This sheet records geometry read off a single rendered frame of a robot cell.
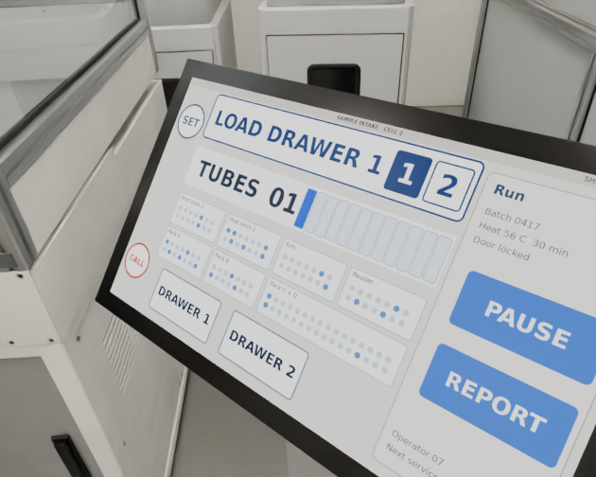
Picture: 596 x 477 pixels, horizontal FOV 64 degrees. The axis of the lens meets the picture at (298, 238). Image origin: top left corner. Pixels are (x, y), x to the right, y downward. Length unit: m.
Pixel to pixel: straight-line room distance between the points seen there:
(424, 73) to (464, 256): 3.50
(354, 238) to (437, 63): 3.48
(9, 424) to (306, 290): 0.75
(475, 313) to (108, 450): 0.83
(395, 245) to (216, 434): 1.29
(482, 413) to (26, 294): 0.62
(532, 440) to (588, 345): 0.07
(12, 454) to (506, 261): 0.99
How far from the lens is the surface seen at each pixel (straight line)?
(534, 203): 0.39
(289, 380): 0.44
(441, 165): 0.41
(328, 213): 0.43
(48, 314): 0.80
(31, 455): 1.14
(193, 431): 1.65
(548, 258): 0.38
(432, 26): 3.79
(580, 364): 0.38
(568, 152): 0.40
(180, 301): 0.52
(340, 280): 0.42
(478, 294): 0.38
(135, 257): 0.58
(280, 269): 0.45
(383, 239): 0.41
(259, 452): 1.57
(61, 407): 0.99
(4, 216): 0.71
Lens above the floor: 1.35
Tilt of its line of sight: 35 degrees down
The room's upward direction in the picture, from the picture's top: 2 degrees counter-clockwise
